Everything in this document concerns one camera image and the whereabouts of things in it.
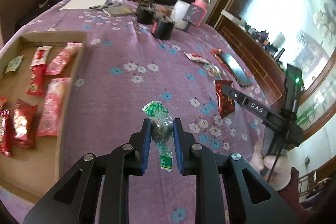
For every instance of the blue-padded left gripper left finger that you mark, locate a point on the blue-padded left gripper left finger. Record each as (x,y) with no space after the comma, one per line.
(96,187)

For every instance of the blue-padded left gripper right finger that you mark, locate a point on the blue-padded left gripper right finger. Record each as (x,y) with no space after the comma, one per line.
(227,187)

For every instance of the dark red snack packet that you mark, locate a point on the dark red snack packet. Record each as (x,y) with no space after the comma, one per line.
(226,105)

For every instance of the green clear candy wrapper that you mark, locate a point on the green clear candy wrapper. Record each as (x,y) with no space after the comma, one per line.
(161,132)

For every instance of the pink snack packet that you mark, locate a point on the pink snack packet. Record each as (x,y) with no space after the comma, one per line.
(57,65)

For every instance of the white red snack packet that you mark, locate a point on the white red snack packet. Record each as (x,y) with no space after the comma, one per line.
(40,56)

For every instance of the white red wafer packet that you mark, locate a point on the white red wafer packet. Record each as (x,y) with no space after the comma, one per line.
(196,58)

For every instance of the right hand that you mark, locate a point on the right hand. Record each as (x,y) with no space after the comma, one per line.
(281,167)

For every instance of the black smartphone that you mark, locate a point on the black smartphone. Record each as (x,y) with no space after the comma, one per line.
(235,69)

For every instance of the wooden cabinet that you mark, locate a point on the wooden cabinet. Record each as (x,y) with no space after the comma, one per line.
(265,70)

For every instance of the green white candy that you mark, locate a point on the green white candy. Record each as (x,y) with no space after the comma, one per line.
(214,71)

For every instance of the red foil packet under phone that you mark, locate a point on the red foil packet under phone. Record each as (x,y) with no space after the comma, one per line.
(216,53)

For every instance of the grey phone stand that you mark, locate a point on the grey phone stand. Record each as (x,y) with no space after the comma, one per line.
(192,17)

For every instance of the pink thermos bottle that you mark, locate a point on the pink thermos bottle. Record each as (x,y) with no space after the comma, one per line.
(204,4)

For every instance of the black jar with cork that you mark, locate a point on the black jar with cork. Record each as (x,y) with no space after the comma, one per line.
(145,12)
(163,25)

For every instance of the purple floral tablecloth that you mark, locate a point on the purple floral tablecloth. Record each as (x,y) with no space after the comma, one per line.
(123,68)

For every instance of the white cylindrical container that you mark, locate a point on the white cylindrical container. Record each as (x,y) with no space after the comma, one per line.
(179,11)

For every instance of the grey notebook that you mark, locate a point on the grey notebook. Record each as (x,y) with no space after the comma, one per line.
(118,11)

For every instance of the white paper sheet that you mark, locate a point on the white paper sheet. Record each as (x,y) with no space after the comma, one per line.
(82,4)

